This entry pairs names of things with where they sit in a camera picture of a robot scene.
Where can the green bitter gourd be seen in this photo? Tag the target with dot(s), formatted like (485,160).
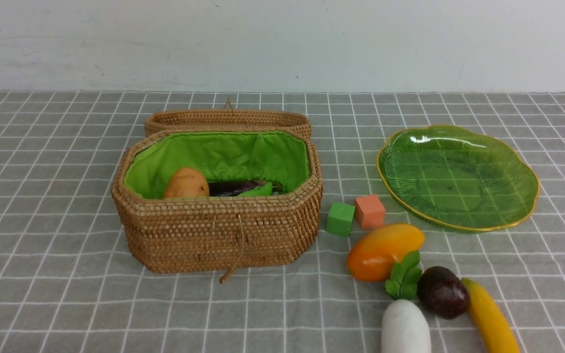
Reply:
(264,190)

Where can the purple eggplant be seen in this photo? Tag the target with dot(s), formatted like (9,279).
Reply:
(235,187)

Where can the brown potato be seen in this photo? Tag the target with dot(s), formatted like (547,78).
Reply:
(187,182)

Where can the orange yellow mango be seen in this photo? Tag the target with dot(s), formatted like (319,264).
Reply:
(371,259)

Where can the white radish with leaves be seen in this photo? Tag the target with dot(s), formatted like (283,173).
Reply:
(404,328)

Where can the dark purple passion fruit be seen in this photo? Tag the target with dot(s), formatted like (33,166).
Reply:
(443,293)

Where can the yellow banana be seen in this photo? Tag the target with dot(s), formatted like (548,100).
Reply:
(494,329)

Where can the green foam cube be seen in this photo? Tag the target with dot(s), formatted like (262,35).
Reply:
(340,219)

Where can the woven wicker basket lid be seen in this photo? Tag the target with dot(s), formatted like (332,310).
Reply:
(228,116)

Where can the orange foam cube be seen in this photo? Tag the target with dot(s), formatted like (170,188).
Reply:
(369,211)

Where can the woven wicker basket green lining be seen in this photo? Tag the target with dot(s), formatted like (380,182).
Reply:
(183,235)

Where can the green glass leaf plate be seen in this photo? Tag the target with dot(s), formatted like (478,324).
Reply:
(457,179)

